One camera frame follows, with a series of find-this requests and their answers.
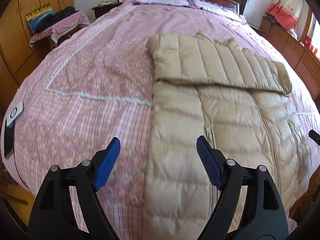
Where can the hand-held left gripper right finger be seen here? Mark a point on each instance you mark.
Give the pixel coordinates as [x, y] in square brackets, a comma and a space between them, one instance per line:
[208, 162]

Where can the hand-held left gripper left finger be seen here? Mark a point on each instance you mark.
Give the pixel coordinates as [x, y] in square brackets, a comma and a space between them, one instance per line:
[107, 162]

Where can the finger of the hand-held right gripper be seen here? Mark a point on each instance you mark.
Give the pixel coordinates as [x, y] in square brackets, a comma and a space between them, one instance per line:
[314, 135]

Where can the beige down jacket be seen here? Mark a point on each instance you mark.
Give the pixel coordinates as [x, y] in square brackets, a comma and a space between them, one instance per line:
[237, 130]

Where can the dark clothes pile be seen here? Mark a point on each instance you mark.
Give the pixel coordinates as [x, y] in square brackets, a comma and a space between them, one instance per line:
[62, 15]

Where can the wooden dresser cabinet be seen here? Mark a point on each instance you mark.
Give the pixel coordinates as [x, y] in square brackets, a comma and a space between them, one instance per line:
[290, 47]

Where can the red box on windowsill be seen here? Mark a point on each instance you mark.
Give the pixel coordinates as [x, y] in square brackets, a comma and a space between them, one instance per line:
[309, 42]

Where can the black flat device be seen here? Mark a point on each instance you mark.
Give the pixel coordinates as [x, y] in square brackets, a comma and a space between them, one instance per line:
[8, 142]

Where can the white flat device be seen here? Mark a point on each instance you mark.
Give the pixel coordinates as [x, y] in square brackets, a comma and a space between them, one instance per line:
[15, 112]

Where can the bed with pink floral bedspread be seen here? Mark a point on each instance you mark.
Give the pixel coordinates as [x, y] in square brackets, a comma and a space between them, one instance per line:
[100, 55]

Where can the red and cream curtain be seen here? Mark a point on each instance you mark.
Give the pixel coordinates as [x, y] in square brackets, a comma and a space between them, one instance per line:
[285, 7]

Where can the chair with floral cover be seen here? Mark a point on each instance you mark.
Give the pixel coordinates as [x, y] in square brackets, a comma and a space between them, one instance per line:
[65, 23]

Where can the dark wooden nightstand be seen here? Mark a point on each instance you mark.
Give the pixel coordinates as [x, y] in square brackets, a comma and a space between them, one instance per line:
[102, 11]

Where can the white pillow with purple frill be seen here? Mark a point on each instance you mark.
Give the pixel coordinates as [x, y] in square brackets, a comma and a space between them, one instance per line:
[215, 6]
[160, 0]

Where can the yellow and blue painting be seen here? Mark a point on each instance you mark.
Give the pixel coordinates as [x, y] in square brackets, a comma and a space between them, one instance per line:
[37, 17]

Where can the wooden wardrobe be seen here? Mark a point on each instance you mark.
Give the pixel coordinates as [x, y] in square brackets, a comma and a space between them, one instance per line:
[20, 5]

